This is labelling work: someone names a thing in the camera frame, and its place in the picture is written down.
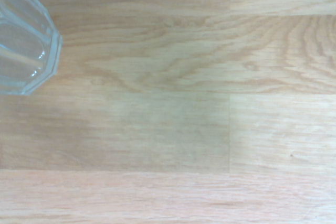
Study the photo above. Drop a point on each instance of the clear faceted drinking glass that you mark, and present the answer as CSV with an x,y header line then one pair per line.
x,y
23,37

